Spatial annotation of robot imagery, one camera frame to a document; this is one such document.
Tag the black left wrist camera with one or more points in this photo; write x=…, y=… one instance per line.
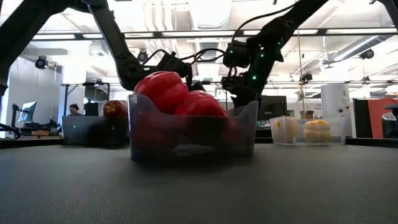
x=174, y=62

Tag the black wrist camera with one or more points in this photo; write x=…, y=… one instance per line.
x=174, y=62
x=236, y=54

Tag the clear plastic basket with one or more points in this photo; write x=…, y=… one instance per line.
x=337, y=133

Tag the white pillar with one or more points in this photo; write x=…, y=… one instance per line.
x=335, y=102

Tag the red pepper with green stem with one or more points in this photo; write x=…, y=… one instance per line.
x=115, y=110

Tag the red partition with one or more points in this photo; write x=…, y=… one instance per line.
x=377, y=118

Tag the cardboard box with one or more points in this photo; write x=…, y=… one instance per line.
x=307, y=115

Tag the white ceiling pipes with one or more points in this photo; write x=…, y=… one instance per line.
x=168, y=43

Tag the slanted grey ceiling duct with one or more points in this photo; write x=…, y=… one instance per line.
x=348, y=53

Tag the black partition panel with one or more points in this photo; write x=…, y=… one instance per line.
x=360, y=118

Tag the dark office chair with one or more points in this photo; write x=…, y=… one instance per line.
x=390, y=124

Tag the bright yellow bell pepper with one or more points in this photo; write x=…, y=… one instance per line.
x=317, y=132

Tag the silver ribbed ceiling duct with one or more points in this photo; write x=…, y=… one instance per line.
x=210, y=18

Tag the person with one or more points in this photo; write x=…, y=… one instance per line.
x=74, y=110

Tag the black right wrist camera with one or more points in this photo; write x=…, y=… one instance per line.
x=236, y=54

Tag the low grey translucent basket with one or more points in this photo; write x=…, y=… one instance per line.
x=74, y=133

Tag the black overhead light rail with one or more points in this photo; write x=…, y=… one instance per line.
x=321, y=31

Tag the pale yellow bell pepper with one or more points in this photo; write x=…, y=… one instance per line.
x=286, y=130

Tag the large grey translucent basket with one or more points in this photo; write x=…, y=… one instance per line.
x=245, y=146

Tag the black ceiling camera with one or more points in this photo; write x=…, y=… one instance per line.
x=142, y=56
x=41, y=63
x=367, y=54
x=307, y=77

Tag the large black monitor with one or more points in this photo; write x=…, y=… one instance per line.
x=273, y=107

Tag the small tilted computer monitor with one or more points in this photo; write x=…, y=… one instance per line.
x=27, y=111

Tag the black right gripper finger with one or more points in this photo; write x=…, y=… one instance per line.
x=240, y=99
x=252, y=98

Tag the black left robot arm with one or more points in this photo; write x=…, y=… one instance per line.
x=118, y=46

